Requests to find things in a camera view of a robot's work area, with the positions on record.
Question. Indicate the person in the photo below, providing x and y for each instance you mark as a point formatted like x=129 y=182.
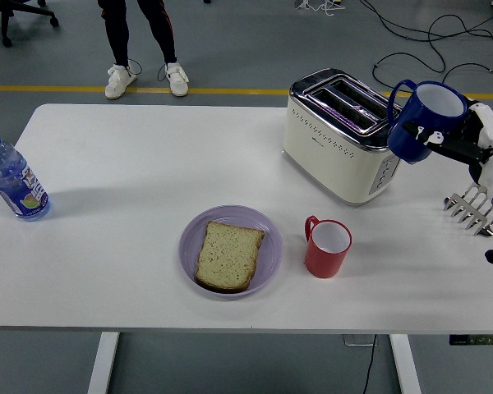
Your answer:
x=119 y=33

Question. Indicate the grey bracket under table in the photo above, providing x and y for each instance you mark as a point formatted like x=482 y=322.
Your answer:
x=355 y=340

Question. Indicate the lilac round plate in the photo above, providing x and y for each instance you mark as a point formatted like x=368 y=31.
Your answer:
x=271 y=246

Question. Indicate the red enamel cup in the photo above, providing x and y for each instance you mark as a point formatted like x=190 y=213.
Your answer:
x=324 y=262

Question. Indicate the white table leg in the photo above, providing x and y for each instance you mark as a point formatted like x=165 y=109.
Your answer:
x=406 y=365
x=102 y=365

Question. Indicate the clear bottle with blue cap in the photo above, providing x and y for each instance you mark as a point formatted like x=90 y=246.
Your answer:
x=20 y=189

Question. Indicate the cream chrome toaster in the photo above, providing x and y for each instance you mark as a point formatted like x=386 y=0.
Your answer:
x=328 y=164

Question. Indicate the black office chair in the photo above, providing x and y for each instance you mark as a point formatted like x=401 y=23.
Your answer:
x=14 y=8

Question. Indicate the black table control panel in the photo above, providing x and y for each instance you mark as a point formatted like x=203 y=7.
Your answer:
x=480 y=340

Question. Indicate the steel toast rack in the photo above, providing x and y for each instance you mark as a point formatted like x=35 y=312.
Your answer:
x=468 y=213

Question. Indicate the slice of toast bread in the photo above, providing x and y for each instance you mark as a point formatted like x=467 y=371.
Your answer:
x=228 y=258

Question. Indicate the blue enamel cup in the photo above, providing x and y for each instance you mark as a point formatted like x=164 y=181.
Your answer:
x=411 y=115

